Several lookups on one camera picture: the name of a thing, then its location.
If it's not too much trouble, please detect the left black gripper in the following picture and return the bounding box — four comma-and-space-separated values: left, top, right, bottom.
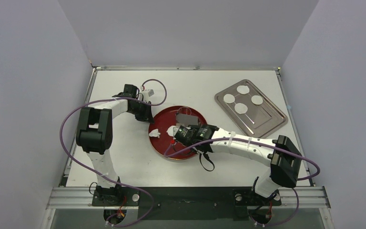
129, 101, 154, 124

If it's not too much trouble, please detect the white dough piece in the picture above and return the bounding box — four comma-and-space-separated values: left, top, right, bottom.
148, 129, 161, 138

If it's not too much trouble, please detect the round red lacquer tray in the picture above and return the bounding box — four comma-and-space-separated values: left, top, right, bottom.
148, 105, 207, 155

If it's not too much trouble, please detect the round cut dough wrapper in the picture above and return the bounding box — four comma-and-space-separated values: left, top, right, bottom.
166, 125, 179, 137

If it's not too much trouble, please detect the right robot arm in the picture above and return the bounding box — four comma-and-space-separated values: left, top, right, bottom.
166, 125, 302, 204

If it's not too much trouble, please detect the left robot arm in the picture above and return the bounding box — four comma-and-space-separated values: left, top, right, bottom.
76, 84, 154, 205

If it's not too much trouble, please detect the white dumpling wrapper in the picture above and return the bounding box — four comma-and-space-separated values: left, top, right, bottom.
236, 85, 250, 94
251, 95, 264, 105
223, 94, 235, 104
234, 103, 248, 115

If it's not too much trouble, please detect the rectangular steel tray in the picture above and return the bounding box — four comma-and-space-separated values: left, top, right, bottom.
214, 79, 288, 138

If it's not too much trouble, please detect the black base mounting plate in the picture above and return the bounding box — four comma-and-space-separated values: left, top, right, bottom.
91, 187, 282, 223

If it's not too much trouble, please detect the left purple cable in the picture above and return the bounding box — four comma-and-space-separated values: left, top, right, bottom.
59, 79, 168, 229

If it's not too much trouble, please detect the aluminium frame rail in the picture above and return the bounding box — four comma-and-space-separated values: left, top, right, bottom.
46, 187, 331, 210

